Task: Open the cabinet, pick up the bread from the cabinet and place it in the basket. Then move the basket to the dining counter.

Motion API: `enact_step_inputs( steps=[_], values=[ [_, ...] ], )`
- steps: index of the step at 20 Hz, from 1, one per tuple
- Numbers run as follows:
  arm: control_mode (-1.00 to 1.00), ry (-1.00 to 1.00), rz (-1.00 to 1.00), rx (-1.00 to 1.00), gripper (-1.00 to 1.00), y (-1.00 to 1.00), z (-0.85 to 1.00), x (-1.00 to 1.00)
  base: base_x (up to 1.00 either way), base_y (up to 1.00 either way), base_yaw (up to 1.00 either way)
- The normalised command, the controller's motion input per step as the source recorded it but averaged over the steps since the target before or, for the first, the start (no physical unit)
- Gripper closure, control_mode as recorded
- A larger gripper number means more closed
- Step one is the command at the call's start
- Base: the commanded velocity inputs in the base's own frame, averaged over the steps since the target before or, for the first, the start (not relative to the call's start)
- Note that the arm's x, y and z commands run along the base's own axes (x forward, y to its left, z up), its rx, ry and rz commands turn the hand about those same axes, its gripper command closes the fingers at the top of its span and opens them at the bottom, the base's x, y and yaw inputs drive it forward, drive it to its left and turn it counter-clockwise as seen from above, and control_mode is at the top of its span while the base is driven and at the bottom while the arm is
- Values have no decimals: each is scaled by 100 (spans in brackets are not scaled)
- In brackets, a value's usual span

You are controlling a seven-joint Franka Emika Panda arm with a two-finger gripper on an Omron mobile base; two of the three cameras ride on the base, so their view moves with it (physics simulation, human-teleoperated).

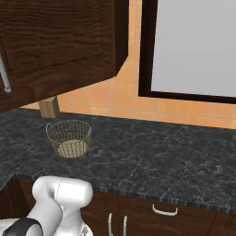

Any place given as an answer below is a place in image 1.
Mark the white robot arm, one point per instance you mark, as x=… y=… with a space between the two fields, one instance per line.
x=58 y=199

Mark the dark wood base cabinet door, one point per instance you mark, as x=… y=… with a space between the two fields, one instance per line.
x=100 y=215
x=144 y=230
x=226 y=223

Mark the dark wood corner cabinet door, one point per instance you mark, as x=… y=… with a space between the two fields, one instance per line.
x=17 y=196

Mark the light wooden block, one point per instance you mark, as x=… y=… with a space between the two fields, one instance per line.
x=49 y=107

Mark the dark framed window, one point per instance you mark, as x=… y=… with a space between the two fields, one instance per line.
x=190 y=46

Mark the dark wood drawer front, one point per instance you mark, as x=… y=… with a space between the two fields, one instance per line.
x=166 y=219

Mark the dark wood wall cabinet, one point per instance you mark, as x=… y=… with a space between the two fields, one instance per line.
x=121 y=33

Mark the dark wood wall cabinet door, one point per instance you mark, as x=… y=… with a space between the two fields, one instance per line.
x=58 y=43

